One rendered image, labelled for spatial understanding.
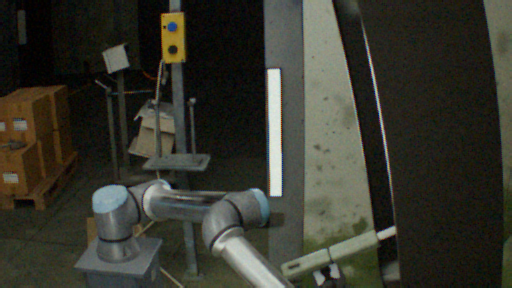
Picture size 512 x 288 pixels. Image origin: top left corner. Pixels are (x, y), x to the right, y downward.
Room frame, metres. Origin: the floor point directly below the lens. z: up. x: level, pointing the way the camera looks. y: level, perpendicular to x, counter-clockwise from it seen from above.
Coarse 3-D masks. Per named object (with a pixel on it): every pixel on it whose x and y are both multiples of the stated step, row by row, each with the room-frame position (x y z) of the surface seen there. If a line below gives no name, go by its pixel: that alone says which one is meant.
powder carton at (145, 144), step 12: (144, 108) 3.88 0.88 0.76; (168, 108) 4.24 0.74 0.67; (144, 120) 3.81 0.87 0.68; (168, 120) 3.84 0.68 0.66; (144, 132) 3.85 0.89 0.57; (156, 132) 3.85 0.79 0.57; (168, 132) 3.82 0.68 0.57; (144, 144) 3.85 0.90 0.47; (156, 144) 3.85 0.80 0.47; (168, 144) 3.86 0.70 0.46
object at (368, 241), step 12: (348, 240) 1.32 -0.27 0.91; (360, 240) 1.31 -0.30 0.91; (372, 240) 1.29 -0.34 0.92; (324, 252) 1.32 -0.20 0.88; (336, 252) 1.30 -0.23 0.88; (348, 252) 1.29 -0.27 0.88; (360, 252) 1.30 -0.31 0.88; (288, 264) 1.32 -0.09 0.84; (300, 264) 1.31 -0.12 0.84; (312, 264) 1.30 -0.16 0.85; (324, 264) 1.30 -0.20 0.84; (288, 276) 1.30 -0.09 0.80; (300, 276) 1.32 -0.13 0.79; (324, 276) 1.37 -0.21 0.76
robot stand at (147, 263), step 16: (96, 240) 1.84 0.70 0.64; (144, 240) 1.86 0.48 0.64; (160, 240) 1.86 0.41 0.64; (96, 256) 1.70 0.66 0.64; (144, 256) 1.72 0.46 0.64; (96, 272) 1.59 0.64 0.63; (112, 272) 1.59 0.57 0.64; (128, 272) 1.59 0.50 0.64; (144, 272) 1.59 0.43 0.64; (160, 272) 1.83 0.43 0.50
